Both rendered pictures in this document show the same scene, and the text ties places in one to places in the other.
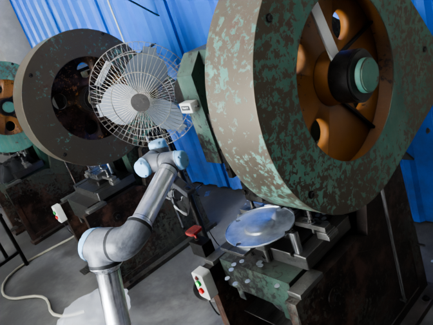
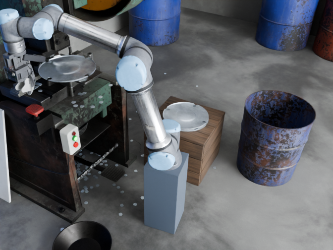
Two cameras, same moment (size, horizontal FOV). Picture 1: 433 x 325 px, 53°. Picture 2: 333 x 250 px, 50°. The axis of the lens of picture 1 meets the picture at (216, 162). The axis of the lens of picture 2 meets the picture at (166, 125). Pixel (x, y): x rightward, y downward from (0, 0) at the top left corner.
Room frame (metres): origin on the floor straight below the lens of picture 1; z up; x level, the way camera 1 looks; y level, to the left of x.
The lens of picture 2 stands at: (1.78, 1.63, 1.66)
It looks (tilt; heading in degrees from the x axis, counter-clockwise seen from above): 37 degrees down; 245
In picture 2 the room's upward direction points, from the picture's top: 2 degrees clockwise
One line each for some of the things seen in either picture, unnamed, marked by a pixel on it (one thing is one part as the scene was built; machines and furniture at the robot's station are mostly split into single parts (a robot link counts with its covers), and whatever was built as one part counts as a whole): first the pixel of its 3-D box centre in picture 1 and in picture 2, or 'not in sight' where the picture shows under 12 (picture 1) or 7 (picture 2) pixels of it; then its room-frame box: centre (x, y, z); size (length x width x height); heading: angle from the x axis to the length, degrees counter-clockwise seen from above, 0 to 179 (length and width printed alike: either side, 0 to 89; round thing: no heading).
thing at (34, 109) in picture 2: (196, 236); (35, 114); (1.76, 0.20, 0.72); 0.07 x 0.06 x 0.08; 126
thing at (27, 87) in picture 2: (178, 207); (27, 88); (1.77, 0.22, 0.88); 0.06 x 0.03 x 0.09; 36
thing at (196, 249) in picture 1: (205, 255); (42, 131); (1.74, 0.19, 0.62); 0.10 x 0.06 x 0.20; 36
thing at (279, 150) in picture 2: not in sight; (271, 139); (0.40, 0.28, 0.24); 0.42 x 0.42 x 0.48
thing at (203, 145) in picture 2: not in sight; (184, 139); (0.88, 0.01, 0.18); 0.40 x 0.38 x 0.35; 129
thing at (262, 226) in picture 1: (259, 225); (67, 67); (1.55, -0.08, 0.78); 0.29 x 0.29 x 0.01
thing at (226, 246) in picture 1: (256, 246); (76, 81); (1.52, -0.04, 0.72); 0.25 x 0.14 x 0.14; 126
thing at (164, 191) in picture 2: not in sight; (165, 190); (1.20, 0.42, 0.23); 0.18 x 0.18 x 0.45; 47
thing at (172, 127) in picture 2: not in sight; (167, 134); (1.21, 0.43, 0.62); 0.13 x 0.12 x 0.14; 57
